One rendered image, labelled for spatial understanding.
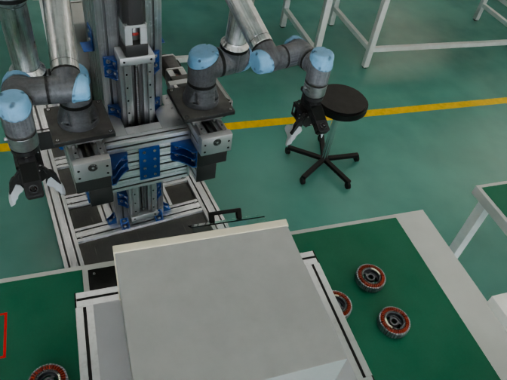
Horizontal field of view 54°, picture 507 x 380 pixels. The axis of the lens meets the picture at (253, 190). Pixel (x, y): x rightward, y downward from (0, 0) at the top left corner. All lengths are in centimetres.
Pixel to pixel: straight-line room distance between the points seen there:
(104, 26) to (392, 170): 233
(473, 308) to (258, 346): 117
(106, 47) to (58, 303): 96
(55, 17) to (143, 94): 66
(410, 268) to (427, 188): 163
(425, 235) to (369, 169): 146
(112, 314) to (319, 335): 54
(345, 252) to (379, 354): 43
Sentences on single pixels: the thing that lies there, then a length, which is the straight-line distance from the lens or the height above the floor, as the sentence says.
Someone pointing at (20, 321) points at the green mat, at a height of 75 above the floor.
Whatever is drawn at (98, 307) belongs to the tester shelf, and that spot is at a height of 111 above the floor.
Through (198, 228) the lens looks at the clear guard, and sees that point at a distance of 157.
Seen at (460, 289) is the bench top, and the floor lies 75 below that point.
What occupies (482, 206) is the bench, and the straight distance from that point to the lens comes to 262.
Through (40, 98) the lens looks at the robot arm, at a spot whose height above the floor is 145.
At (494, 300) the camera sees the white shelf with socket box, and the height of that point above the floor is 120.
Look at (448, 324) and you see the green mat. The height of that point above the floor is 75.
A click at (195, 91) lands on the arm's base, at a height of 111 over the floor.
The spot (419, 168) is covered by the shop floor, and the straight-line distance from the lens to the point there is 377.
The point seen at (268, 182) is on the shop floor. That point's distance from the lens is 328.
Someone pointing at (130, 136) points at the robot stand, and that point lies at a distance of 207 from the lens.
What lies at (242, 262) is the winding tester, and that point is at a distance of 118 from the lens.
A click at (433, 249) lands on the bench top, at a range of 218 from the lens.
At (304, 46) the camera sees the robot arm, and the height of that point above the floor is 149.
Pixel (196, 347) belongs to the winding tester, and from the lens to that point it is 106.
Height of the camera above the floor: 227
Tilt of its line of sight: 45 degrees down
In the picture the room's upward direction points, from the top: 10 degrees clockwise
